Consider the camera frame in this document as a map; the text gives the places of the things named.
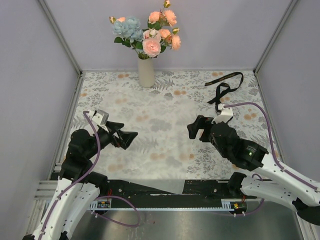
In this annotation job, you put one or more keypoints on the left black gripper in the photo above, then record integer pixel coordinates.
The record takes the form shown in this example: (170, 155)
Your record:
(125, 138)

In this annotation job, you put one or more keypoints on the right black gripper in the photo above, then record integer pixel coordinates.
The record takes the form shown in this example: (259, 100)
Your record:
(193, 128)

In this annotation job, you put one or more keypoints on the black ribbon with gold lettering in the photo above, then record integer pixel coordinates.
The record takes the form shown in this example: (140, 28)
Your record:
(223, 88)

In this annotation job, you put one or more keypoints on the blue hydrangea stem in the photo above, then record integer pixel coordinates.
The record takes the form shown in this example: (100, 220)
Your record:
(130, 35)

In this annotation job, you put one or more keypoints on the white wrapping paper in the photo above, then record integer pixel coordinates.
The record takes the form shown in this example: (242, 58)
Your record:
(158, 157)

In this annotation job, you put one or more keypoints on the pale pink rose stem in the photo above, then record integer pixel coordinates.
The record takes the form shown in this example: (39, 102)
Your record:
(151, 42)

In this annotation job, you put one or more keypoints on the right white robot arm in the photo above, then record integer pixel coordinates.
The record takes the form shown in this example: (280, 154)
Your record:
(287, 186)

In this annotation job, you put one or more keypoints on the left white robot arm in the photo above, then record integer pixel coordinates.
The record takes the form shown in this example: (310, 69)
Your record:
(78, 185)

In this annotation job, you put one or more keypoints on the beige ceramic vase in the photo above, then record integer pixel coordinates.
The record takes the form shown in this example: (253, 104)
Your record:
(146, 73)

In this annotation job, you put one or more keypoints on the floral patterned table mat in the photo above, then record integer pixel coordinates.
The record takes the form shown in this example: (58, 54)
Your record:
(205, 162)

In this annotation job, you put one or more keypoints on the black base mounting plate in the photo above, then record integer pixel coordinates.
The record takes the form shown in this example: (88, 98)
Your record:
(193, 190)

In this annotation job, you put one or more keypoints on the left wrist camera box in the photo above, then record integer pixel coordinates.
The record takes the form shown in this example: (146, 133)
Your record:
(99, 117)

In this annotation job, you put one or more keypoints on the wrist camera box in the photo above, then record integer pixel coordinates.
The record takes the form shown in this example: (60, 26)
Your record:
(224, 114)
(99, 117)

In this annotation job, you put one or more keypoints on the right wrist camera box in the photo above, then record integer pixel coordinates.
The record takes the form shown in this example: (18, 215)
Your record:
(224, 114)

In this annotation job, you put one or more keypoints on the aluminium frame rail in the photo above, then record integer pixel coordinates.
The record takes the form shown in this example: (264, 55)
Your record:
(58, 154)

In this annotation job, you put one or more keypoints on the white slotted cable duct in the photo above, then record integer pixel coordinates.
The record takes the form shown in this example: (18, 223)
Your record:
(211, 205)

